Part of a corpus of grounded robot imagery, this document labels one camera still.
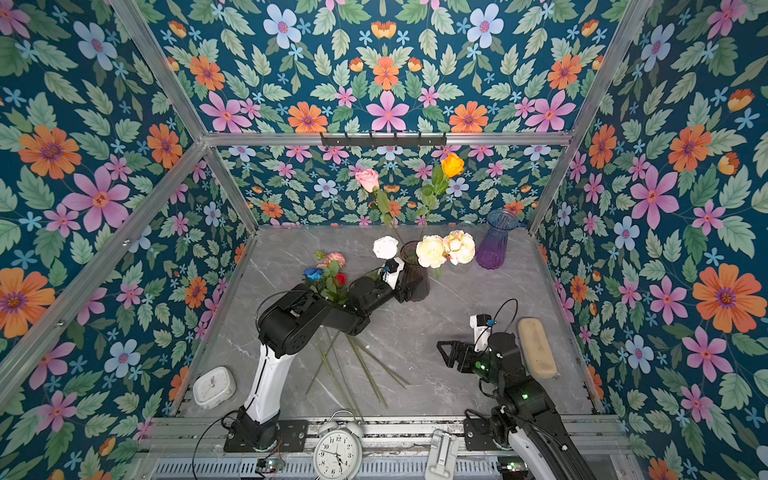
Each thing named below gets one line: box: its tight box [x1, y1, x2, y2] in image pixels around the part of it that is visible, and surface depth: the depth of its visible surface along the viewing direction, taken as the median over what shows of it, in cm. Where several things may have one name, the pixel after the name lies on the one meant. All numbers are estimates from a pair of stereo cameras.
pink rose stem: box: [355, 168, 405, 244], surface depth 76 cm
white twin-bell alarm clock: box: [313, 410, 364, 480], surface depth 69 cm
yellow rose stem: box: [419, 153, 465, 243], surface depth 81 cm
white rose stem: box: [372, 235, 399, 260], surface depth 62 cm
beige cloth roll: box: [518, 317, 559, 379], surface depth 86 cm
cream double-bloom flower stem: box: [416, 230, 476, 280], surface depth 67 cm
